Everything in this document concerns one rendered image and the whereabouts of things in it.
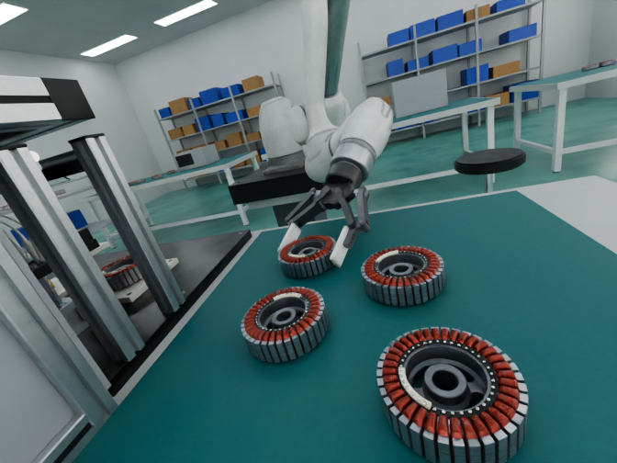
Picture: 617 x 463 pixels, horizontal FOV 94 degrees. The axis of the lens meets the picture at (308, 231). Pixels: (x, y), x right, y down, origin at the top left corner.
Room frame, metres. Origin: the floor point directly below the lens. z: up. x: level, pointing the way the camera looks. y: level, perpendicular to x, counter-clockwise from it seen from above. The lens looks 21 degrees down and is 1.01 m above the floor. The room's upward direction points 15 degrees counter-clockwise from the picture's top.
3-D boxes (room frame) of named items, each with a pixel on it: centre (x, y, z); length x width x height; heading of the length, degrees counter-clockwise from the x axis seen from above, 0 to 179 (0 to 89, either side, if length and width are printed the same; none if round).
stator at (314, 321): (0.32, 0.06, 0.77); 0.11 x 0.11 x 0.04
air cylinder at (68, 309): (0.44, 0.45, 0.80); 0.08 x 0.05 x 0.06; 73
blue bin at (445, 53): (5.98, -3.32, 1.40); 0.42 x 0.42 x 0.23; 73
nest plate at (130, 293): (0.58, 0.41, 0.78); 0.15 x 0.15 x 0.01; 73
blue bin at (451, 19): (5.95, -3.43, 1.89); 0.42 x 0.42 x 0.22; 73
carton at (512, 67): (5.69, -4.28, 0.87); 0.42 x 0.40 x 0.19; 72
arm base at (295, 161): (1.28, 0.03, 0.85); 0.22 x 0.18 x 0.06; 70
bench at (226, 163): (3.98, 1.57, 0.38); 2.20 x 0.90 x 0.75; 73
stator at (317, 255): (0.49, 0.01, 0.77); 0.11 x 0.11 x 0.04
